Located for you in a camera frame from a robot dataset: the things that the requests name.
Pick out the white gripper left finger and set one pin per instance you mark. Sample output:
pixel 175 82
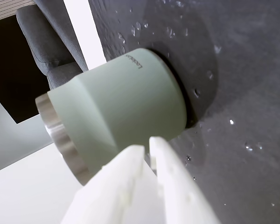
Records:
pixel 121 193

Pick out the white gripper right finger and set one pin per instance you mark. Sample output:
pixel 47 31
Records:
pixel 177 193

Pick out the green steel-lined cup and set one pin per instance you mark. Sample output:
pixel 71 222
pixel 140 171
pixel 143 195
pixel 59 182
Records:
pixel 121 98

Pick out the dark textured table mat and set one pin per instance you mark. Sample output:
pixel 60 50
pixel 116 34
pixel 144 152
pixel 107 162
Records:
pixel 242 93

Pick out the black flat panel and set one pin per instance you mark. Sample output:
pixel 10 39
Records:
pixel 11 70

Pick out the grey fabric chair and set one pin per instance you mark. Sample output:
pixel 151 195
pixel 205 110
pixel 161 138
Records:
pixel 46 39

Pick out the slatted wooden panel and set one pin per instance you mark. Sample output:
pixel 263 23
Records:
pixel 11 8

